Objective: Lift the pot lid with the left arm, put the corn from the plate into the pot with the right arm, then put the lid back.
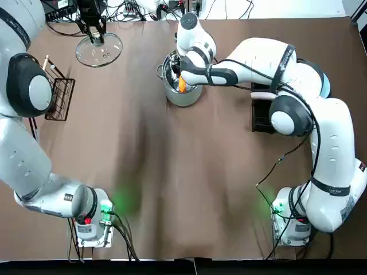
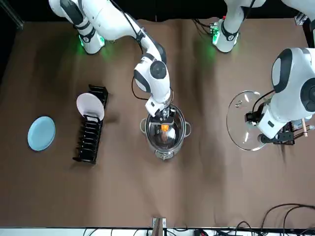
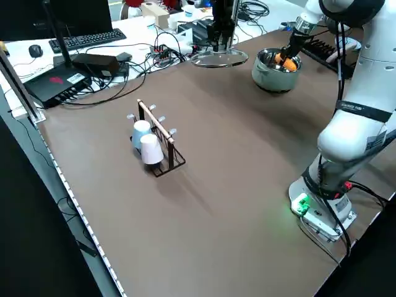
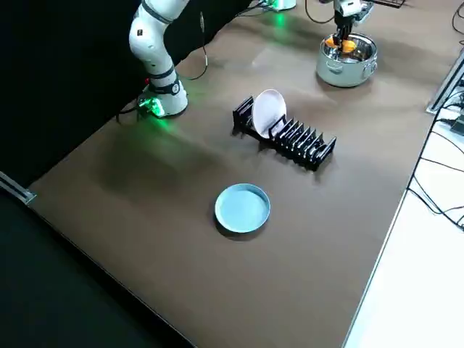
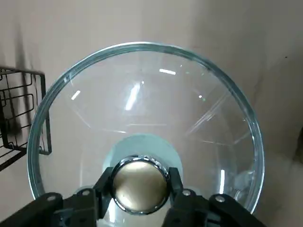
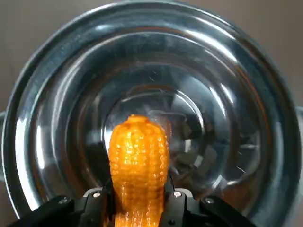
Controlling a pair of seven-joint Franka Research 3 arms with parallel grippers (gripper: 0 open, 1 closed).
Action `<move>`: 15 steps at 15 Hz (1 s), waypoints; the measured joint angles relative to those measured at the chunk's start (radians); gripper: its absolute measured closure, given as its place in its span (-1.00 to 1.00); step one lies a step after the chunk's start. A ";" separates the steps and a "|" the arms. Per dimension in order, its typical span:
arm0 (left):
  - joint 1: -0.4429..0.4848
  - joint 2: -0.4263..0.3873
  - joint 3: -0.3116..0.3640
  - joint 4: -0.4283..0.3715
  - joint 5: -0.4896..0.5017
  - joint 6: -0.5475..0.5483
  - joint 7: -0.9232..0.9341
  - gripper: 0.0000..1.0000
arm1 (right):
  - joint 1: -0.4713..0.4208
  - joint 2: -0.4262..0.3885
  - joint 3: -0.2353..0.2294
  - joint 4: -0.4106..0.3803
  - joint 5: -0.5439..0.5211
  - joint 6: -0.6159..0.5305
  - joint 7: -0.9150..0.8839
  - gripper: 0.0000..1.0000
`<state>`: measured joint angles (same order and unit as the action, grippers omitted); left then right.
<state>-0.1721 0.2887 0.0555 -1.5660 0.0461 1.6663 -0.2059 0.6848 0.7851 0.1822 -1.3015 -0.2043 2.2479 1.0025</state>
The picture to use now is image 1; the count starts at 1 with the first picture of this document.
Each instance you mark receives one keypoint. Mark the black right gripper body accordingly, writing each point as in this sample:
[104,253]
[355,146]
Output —
[177,65]

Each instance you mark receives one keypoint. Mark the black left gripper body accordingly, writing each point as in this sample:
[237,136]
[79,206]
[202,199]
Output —
[89,10]

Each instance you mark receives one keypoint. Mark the orange corn cob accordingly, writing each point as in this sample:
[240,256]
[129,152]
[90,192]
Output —
[183,84]

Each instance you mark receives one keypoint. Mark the glass pot lid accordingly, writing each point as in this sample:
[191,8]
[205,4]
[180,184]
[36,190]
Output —
[109,54]

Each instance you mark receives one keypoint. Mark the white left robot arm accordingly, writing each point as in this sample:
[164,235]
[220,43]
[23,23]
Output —
[23,160]

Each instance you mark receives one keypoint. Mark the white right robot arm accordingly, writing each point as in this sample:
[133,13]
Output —
[329,149]

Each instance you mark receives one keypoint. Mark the stainless steel pot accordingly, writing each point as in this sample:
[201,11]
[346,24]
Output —
[183,98]

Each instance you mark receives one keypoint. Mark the pale white plate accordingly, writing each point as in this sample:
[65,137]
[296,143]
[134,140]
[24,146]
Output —
[262,95]

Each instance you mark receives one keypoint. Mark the light blue plate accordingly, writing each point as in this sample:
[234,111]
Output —
[326,86]

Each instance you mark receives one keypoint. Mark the usb hub red switches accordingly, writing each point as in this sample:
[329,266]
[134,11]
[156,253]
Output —
[130,10]

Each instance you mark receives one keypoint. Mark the black dish rack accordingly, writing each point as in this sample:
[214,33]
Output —
[259,120]

